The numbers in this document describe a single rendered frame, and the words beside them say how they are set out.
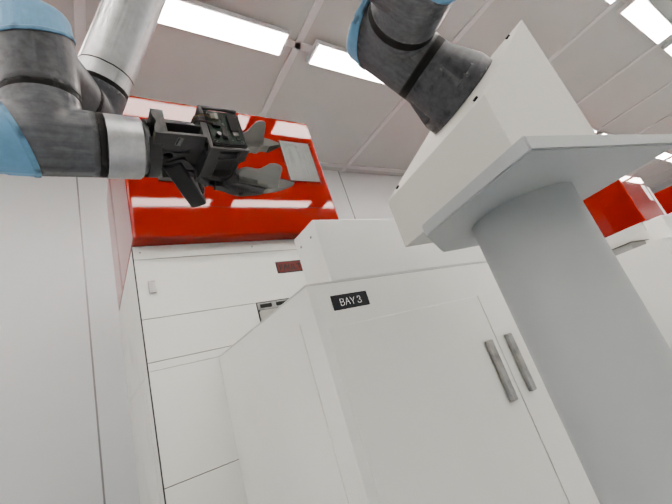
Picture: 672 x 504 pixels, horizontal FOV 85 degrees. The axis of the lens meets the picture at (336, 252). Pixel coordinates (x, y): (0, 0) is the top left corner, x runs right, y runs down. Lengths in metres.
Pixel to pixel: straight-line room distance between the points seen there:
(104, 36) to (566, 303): 0.74
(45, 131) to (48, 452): 2.33
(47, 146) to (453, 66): 0.58
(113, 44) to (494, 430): 0.97
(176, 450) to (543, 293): 1.00
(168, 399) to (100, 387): 1.52
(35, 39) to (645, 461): 0.82
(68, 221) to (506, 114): 2.86
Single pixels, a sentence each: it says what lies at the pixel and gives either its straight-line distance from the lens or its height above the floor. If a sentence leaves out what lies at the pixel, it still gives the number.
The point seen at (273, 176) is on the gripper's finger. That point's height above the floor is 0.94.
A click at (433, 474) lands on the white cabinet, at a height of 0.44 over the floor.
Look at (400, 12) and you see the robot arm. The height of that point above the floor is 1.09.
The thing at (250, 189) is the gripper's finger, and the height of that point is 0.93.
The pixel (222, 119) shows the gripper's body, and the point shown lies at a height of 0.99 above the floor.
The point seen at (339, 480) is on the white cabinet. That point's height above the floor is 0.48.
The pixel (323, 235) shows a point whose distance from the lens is 0.78.
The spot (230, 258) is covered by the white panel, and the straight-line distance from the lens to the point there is 1.39.
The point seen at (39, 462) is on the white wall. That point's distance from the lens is 2.70.
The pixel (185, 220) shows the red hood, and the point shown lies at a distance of 1.36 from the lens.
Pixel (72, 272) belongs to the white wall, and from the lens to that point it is 2.92.
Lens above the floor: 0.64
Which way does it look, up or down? 19 degrees up
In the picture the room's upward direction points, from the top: 18 degrees counter-clockwise
